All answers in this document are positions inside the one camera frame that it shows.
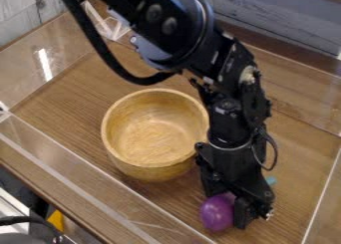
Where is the brown wooden bowl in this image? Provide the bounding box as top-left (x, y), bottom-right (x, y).
top-left (102, 89), bottom-right (207, 182)

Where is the clear acrylic tray wall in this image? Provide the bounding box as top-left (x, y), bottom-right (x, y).
top-left (0, 103), bottom-right (215, 244)

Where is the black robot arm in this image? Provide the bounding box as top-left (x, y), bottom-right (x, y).
top-left (62, 0), bottom-right (276, 229)

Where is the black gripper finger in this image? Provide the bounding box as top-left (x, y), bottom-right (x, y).
top-left (201, 176), bottom-right (227, 197)
top-left (233, 197), bottom-right (259, 229)

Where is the purple toy eggplant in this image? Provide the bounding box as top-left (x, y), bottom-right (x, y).
top-left (199, 192), bottom-right (237, 231)

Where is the yellow black machine base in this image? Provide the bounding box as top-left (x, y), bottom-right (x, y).
top-left (0, 207), bottom-right (106, 244)

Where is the black cable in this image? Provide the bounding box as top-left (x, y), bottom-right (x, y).
top-left (0, 216), bottom-right (66, 244)

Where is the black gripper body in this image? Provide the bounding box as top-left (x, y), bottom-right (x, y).
top-left (195, 141), bottom-right (274, 220)

